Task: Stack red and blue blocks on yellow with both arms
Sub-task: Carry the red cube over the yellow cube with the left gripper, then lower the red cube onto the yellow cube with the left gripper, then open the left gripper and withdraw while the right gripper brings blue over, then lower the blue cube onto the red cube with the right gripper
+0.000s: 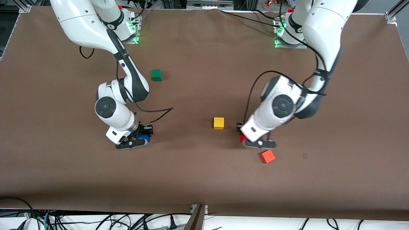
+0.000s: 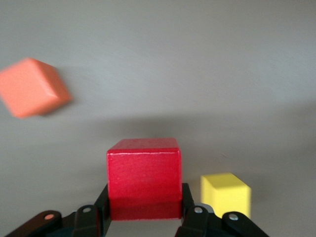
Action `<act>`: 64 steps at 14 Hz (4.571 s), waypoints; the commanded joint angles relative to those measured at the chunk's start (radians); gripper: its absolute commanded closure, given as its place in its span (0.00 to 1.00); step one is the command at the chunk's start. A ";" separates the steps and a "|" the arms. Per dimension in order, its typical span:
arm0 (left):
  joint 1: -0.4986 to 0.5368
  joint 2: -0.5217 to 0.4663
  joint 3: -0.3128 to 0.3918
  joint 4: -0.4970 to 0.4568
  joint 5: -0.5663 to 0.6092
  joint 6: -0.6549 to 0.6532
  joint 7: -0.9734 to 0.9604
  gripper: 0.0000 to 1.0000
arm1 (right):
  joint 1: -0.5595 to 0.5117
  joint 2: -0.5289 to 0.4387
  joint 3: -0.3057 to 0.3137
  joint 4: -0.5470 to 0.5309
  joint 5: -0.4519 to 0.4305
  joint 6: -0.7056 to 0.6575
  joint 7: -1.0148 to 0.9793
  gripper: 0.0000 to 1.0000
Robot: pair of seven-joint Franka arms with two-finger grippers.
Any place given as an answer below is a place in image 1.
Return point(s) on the blue wooden block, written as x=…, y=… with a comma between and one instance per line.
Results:
x=144, y=138

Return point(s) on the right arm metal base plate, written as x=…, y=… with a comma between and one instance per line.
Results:
x=132, y=41

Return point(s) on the brown table cover sheet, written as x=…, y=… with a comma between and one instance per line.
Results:
x=204, y=179

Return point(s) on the orange wooden block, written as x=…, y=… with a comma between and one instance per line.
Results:
x=267, y=156

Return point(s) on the black power plug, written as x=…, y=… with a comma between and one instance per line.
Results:
x=173, y=223

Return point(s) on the aluminium profile post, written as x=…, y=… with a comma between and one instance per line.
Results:
x=195, y=220

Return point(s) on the red wooden block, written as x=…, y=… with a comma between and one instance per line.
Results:
x=243, y=138

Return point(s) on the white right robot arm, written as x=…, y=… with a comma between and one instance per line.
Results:
x=83, y=25

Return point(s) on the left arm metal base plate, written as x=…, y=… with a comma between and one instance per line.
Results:
x=289, y=46

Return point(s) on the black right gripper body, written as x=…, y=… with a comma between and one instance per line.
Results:
x=144, y=130

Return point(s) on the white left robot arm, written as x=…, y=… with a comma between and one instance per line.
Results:
x=322, y=25

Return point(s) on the green wooden block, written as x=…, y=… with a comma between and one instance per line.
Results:
x=156, y=74

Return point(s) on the aluminium rail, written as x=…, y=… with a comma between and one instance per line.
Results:
x=209, y=3

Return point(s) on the yellow wooden block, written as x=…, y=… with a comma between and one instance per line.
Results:
x=219, y=122

